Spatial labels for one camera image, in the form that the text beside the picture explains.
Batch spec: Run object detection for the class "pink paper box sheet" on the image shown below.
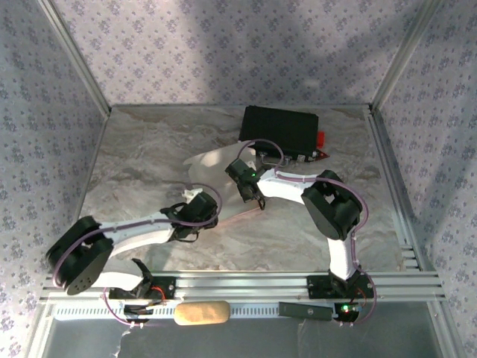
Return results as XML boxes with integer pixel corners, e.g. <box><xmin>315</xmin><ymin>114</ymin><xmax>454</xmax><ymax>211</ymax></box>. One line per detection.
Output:
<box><xmin>183</xmin><ymin>143</ymin><xmax>262</xmax><ymax>221</ymax></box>

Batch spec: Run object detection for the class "tan oblong sponge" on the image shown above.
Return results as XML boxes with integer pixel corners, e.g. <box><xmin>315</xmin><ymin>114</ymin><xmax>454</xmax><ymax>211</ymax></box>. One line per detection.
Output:
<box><xmin>174</xmin><ymin>300</ymin><xmax>231</xmax><ymax>327</ymax></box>

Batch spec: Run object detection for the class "black rectangular device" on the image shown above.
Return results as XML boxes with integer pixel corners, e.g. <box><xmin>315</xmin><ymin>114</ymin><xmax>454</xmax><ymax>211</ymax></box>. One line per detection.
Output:
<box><xmin>278</xmin><ymin>301</ymin><xmax>333</xmax><ymax>321</ymax></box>

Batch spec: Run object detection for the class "circuit board with green light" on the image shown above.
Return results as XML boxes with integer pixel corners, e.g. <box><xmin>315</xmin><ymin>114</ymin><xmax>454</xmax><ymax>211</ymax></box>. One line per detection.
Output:
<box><xmin>333</xmin><ymin>301</ymin><xmax>361</xmax><ymax>324</ymax></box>

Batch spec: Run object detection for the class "black case with metal handle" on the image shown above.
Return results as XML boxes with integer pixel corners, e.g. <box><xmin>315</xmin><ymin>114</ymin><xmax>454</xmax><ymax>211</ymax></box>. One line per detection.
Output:
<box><xmin>238</xmin><ymin>105</ymin><xmax>320</xmax><ymax>167</ymax></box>

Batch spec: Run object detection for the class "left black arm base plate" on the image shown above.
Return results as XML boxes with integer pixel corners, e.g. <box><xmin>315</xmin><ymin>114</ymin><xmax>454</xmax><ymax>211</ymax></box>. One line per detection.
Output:
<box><xmin>108</xmin><ymin>275</ymin><xmax>177</xmax><ymax>301</ymax></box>

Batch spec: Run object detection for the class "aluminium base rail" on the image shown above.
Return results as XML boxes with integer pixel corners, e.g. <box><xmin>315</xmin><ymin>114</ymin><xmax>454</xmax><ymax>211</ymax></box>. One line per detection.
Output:
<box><xmin>40</xmin><ymin>271</ymin><xmax>446</xmax><ymax>303</ymax></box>

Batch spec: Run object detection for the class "white slotted cable duct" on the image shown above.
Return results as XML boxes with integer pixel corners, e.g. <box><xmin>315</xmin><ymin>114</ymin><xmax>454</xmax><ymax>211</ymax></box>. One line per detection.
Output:
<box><xmin>54</xmin><ymin>302</ymin><xmax>336</xmax><ymax>321</ymax></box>

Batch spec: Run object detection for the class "black cable connector block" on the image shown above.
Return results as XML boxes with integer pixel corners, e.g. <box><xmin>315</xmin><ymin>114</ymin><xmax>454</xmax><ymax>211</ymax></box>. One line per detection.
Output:
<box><xmin>124</xmin><ymin>304</ymin><xmax>154</xmax><ymax>324</ymax></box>

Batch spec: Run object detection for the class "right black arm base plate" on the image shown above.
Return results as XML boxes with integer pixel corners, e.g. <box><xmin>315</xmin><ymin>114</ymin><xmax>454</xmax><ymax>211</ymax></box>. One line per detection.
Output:
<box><xmin>306</xmin><ymin>274</ymin><xmax>375</xmax><ymax>299</ymax></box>

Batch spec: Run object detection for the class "aluminium side rail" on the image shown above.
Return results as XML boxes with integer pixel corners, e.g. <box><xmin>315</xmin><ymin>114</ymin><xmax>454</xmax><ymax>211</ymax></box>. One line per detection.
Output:
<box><xmin>367</xmin><ymin>105</ymin><xmax>437</xmax><ymax>273</ymax></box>

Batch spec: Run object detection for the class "left aluminium frame post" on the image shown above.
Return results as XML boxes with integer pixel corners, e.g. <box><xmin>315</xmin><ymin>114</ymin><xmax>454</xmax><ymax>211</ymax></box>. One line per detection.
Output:
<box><xmin>37</xmin><ymin>0</ymin><xmax>113</xmax><ymax>115</ymax></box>

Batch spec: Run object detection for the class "aluminium frame post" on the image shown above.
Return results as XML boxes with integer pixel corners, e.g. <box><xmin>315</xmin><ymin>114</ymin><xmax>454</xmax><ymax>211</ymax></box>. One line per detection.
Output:
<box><xmin>370</xmin><ymin>0</ymin><xmax>444</xmax><ymax>109</ymax></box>
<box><xmin>37</xmin><ymin>0</ymin><xmax>113</xmax><ymax>115</ymax></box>

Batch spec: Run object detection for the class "right aluminium frame post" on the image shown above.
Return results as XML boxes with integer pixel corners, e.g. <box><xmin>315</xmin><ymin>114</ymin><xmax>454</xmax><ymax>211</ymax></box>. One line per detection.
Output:
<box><xmin>370</xmin><ymin>0</ymin><xmax>444</xmax><ymax>109</ymax></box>

